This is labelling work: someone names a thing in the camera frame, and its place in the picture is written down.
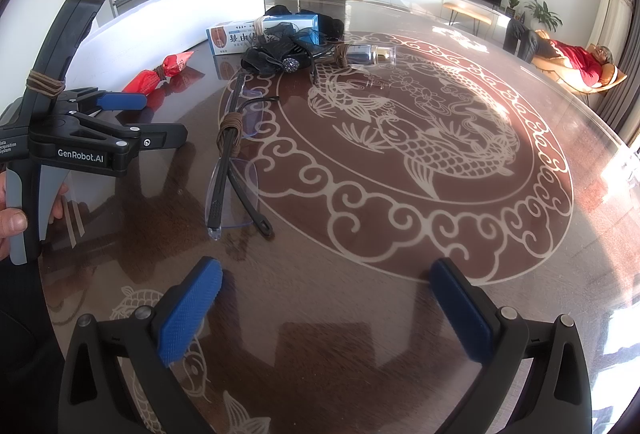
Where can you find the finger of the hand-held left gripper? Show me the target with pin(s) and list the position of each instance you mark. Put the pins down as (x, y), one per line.
(122, 101)
(150, 136)

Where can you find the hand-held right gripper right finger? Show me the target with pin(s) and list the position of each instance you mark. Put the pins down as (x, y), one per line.
(462, 309)

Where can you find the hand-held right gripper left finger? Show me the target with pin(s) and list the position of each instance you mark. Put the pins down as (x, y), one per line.
(192, 309)

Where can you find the blue and white box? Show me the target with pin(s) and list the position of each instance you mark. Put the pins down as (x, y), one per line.
(235, 38)

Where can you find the person's left forearm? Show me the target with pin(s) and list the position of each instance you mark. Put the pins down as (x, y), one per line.
(20, 324)

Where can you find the brown patterned desktop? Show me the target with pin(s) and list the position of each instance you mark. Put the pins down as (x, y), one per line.
(325, 314)

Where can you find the person's left hand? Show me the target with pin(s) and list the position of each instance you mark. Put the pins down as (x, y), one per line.
(12, 226)

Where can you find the red tied packet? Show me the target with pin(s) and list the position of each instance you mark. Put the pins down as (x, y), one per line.
(145, 81)

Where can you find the long white board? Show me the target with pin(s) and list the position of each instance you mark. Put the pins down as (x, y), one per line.
(175, 13)

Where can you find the black lace bow clip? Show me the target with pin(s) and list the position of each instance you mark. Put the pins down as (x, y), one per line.
(275, 53)

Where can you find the clear spray bottle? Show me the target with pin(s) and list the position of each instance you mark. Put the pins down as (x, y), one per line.
(370, 54)

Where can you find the grey curtain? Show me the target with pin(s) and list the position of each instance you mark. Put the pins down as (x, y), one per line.
(620, 108)

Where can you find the orange armchair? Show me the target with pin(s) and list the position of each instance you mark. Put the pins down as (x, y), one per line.
(612, 76)

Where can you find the wooden bench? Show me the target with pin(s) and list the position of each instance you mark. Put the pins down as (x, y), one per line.
(467, 12)

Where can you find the leafy potted plant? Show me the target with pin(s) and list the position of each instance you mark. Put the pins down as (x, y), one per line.
(542, 13)

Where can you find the small potted plant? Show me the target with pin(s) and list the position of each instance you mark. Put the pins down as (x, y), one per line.
(511, 3)

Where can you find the covered standing air conditioner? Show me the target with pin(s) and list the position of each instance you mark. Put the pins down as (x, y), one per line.
(612, 8)

